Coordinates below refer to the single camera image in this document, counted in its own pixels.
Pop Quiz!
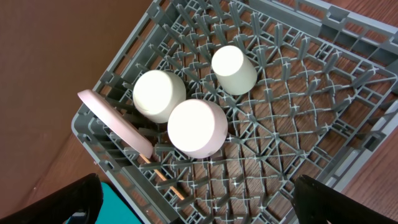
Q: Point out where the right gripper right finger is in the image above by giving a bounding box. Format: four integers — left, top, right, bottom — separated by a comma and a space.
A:
292, 175, 397, 224

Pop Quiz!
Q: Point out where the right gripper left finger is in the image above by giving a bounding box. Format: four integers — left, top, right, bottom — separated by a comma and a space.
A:
1, 173, 103, 224

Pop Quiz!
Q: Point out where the large white plate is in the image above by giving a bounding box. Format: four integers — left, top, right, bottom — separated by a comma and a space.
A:
77, 90, 153, 159

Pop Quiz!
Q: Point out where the wooden chopstick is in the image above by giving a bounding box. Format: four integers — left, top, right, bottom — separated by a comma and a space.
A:
139, 154, 185, 200

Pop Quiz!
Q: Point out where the white bowl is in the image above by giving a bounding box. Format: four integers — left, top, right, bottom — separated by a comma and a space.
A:
132, 70, 187, 123
167, 99, 228, 159

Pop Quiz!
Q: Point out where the small white cup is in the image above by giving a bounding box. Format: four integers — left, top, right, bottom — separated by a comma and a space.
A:
211, 45, 257, 95

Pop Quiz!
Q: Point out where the grey dishwasher rack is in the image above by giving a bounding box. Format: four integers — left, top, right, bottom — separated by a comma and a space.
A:
72, 0, 397, 223

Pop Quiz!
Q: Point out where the teal serving tray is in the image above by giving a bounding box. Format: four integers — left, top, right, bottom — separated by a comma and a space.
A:
65, 182, 144, 224

